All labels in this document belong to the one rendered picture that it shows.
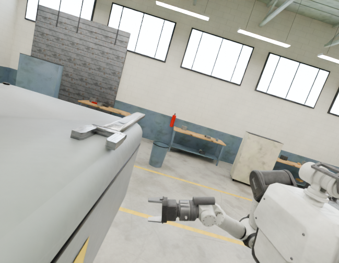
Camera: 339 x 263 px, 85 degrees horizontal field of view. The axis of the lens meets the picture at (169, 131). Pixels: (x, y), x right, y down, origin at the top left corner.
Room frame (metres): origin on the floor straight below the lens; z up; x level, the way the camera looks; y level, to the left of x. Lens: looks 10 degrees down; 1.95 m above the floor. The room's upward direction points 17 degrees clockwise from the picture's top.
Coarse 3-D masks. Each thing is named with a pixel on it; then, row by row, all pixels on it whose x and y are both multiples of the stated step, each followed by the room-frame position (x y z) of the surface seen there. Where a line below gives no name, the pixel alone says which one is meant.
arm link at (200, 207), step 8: (192, 200) 0.77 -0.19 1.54; (200, 200) 0.74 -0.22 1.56; (208, 200) 0.75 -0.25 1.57; (192, 208) 0.73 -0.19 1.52; (200, 208) 0.74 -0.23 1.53; (208, 208) 0.74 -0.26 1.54; (192, 216) 0.72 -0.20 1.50; (200, 216) 0.73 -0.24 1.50; (208, 216) 0.70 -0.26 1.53; (208, 224) 0.71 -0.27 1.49
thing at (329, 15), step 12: (264, 0) 7.52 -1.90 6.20; (276, 0) 6.92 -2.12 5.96; (288, 0) 5.88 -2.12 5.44; (300, 0) 6.98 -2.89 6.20; (312, 0) 6.81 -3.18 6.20; (324, 0) 6.63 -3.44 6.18; (336, 0) 6.51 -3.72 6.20; (276, 12) 6.50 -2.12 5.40; (300, 12) 7.58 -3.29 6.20; (312, 12) 7.38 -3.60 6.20; (324, 12) 7.17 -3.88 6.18; (336, 12) 7.02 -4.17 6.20; (264, 24) 7.40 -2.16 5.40; (336, 24) 7.57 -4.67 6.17; (336, 36) 7.37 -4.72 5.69
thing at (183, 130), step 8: (88, 104) 6.55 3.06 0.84; (96, 104) 6.85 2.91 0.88; (104, 104) 6.95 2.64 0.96; (120, 112) 6.73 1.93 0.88; (176, 128) 6.94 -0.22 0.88; (184, 128) 7.11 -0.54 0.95; (200, 136) 6.82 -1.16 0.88; (208, 136) 6.95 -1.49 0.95; (176, 144) 7.21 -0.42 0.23; (224, 144) 6.71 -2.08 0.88; (192, 152) 6.72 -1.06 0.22; (200, 152) 6.85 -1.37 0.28; (280, 160) 6.95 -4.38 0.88; (304, 184) 7.04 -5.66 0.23
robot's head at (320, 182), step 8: (304, 168) 0.59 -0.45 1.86; (304, 176) 0.58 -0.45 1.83; (312, 176) 0.56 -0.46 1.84; (320, 176) 0.54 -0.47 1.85; (328, 176) 0.52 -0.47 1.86; (312, 184) 0.55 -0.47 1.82; (320, 184) 0.53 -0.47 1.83; (328, 184) 0.50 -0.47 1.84; (312, 192) 0.54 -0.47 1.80; (320, 192) 0.54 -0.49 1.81; (328, 192) 0.50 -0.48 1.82; (328, 200) 0.52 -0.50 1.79
